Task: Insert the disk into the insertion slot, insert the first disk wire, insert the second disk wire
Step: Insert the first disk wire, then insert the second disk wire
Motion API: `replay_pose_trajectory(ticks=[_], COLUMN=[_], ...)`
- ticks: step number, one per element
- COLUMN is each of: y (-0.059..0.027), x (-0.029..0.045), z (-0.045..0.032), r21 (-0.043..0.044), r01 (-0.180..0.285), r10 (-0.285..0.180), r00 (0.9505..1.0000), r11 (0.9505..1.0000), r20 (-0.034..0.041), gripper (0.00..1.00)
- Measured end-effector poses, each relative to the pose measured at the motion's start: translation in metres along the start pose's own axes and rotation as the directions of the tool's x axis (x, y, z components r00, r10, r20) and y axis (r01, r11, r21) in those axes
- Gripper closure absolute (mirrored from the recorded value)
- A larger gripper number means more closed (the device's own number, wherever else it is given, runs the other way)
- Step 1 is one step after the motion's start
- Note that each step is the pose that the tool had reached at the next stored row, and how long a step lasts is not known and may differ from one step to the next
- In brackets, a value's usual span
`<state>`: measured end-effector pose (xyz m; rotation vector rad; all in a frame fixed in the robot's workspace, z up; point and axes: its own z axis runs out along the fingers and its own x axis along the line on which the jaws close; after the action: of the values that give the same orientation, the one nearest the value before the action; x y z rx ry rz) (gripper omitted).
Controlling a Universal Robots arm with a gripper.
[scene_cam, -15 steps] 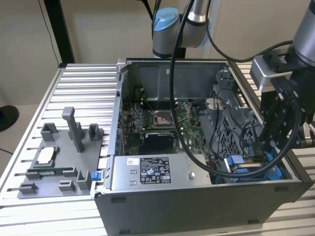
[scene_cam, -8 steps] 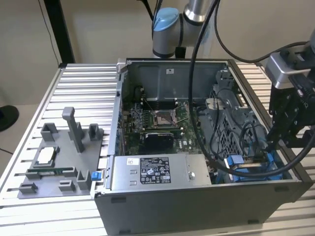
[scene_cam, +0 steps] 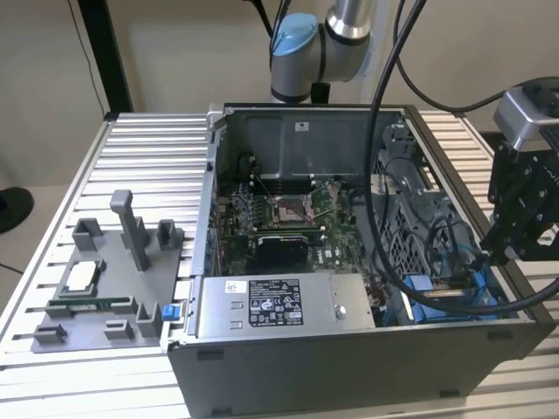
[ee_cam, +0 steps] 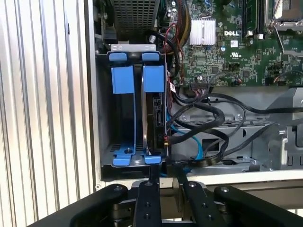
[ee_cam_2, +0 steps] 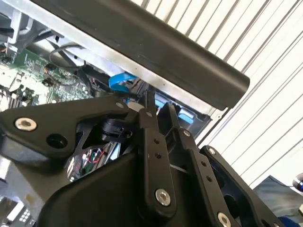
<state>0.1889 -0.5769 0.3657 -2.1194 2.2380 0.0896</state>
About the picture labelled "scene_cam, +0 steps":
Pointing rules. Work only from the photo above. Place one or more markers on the grey parts rack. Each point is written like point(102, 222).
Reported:
point(113, 279)

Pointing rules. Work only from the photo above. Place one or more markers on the blue bay bracket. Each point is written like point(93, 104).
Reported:
point(425, 314)

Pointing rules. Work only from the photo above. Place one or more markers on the hard disk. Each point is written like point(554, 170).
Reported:
point(419, 286)

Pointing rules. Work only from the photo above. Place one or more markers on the black round stand base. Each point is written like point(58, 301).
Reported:
point(15, 209)

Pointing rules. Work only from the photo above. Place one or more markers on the black RAM slot bank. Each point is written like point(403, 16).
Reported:
point(284, 185)

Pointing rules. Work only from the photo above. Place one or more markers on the silver CPU chip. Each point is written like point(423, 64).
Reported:
point(82, 277)

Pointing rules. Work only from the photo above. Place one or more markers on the silver power supply unit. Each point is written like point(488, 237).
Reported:
point(314, 305)

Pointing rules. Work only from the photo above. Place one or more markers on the perforated metal disk bay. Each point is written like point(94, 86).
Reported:
point(406, 235)

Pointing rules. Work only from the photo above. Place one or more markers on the blue case latch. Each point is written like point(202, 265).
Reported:
point(170, 312)

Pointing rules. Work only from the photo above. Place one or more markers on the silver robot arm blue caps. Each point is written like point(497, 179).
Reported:
point(288, 74)

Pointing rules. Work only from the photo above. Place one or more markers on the green motherboard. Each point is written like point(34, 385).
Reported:
point(336, 235)

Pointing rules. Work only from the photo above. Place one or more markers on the black upright post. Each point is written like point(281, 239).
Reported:
point(107, 57)

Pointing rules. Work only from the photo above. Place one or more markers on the CPU socket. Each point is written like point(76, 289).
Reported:
point(291, 210)

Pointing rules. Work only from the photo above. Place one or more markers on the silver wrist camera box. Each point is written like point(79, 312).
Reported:
point(517, 118)

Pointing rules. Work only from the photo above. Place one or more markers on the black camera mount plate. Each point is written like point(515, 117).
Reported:
point(498, 174)

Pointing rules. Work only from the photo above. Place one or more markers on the open grey PC case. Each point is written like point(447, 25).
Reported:
point(332, 375)

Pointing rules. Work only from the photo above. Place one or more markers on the green RAM stick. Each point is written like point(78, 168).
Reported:
point(102, 302)

